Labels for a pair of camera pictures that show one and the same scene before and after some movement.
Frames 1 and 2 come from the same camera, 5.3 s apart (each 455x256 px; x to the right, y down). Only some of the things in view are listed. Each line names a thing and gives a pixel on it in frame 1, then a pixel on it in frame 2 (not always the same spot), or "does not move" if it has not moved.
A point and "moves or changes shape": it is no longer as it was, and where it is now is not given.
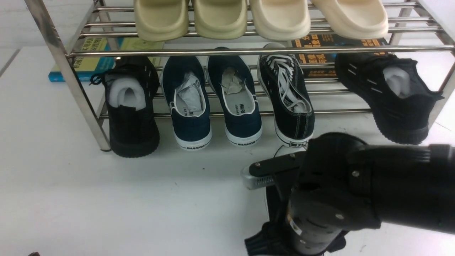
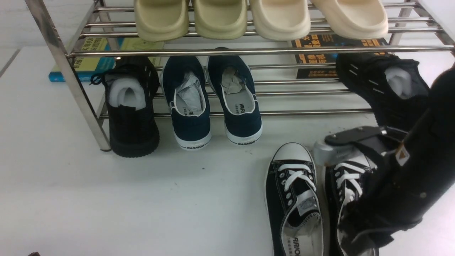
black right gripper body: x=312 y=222 -> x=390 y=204
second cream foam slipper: x=358 y=19 does not move
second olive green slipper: x=220 y=19 does not move
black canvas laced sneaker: x=283 y=82 moves or changes shape
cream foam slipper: x=280 y=20 does not move
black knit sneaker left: x=132 y=87 does not move
